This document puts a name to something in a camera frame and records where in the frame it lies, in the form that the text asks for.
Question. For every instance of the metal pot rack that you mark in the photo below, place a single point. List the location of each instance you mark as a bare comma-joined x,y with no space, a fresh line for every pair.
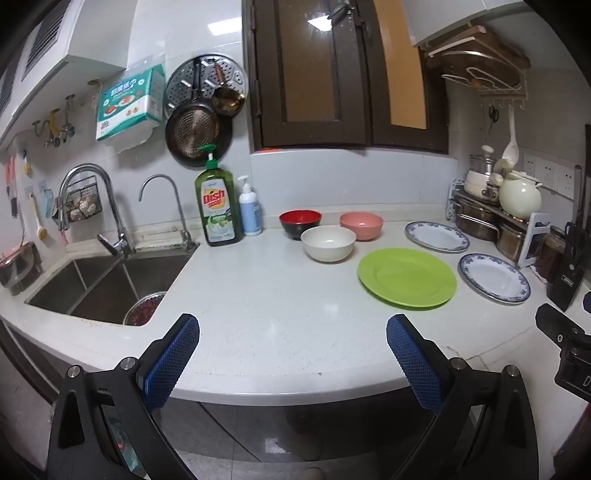
455,194

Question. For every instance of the small steel pot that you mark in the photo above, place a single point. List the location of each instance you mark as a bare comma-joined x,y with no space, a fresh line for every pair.
510,240

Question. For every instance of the metal colander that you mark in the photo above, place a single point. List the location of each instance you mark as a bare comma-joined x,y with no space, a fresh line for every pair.
135,307

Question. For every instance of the stainless steel sink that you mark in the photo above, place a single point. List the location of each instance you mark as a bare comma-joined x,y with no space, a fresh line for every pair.
92,286

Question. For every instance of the small scissors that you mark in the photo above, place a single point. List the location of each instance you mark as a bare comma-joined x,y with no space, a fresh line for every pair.
493,114

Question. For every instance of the green plate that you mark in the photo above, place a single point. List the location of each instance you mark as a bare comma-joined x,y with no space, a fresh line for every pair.
406,277

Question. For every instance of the white wall outlet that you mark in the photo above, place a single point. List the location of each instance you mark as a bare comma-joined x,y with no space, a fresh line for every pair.
567,180
534,169

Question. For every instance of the thin gooseneck chrome faucet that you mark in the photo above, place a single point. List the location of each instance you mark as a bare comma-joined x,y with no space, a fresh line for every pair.
179,205

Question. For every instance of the black frying pan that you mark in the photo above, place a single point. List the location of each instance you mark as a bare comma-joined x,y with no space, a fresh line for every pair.
194,131

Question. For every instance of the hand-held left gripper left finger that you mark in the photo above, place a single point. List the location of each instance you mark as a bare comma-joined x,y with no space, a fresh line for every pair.
173,360

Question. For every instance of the green paper towel pack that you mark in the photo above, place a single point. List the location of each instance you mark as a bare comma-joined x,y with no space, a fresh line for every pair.
129,106

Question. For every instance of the metal dish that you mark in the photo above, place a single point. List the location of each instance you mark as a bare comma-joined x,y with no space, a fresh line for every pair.
14,267

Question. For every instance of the white blue pump bottle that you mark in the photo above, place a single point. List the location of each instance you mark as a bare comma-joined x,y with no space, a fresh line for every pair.
250,212

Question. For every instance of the cream white bowl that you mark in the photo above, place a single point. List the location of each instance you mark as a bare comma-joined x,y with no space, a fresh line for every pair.
328,244

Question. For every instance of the dark wooden window frame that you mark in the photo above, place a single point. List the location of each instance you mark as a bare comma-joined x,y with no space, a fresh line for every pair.
263,92

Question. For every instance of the green dish soap bottle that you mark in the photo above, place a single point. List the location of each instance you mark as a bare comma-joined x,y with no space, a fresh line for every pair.
218,207

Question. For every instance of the pink bowl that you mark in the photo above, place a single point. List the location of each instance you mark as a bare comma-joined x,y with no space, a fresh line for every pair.
361,226

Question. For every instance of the cream round pot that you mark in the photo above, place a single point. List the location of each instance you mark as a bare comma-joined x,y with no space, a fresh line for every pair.
519,196

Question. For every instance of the large steel pot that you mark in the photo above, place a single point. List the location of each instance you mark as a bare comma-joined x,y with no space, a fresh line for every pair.
478,221

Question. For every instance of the red fruit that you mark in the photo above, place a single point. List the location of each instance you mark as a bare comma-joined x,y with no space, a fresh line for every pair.
145,314

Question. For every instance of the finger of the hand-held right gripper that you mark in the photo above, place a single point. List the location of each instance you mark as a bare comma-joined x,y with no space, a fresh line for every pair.
549,321

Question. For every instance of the white pot with glass lid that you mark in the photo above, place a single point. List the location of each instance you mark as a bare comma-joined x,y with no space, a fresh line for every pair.
480,182

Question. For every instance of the round metal steamer rack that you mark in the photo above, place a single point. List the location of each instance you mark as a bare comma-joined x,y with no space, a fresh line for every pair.
231,69

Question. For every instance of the glass jar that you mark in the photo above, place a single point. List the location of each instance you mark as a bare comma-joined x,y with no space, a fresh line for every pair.
551,254

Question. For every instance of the white plastic stand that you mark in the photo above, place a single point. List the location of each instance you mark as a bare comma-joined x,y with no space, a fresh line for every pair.
535,230

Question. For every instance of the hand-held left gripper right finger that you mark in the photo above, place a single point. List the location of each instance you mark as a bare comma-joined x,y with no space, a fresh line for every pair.
415,360

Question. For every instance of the large chrome kitchen faucet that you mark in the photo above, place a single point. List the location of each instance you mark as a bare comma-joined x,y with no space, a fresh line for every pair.
117,221

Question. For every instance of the red and black bowl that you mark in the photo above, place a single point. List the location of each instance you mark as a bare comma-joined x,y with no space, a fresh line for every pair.
300,224

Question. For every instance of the blue floral white plate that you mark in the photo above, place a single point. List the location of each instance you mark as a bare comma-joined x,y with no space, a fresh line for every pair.
436,235
494,278

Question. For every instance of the black knife block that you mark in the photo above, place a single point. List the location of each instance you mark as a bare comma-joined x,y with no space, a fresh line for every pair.
568,277

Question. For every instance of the white wall cabinet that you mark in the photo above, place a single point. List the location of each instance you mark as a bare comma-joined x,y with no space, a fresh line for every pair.
443,18

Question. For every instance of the wooden cutting board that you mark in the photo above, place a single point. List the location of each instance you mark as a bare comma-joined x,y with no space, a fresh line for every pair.
485,46

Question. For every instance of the small brass ladle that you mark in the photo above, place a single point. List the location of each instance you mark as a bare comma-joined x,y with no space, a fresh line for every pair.
227,102

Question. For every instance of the white plastic ladle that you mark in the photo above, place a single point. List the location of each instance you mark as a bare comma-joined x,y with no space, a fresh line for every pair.
510,150

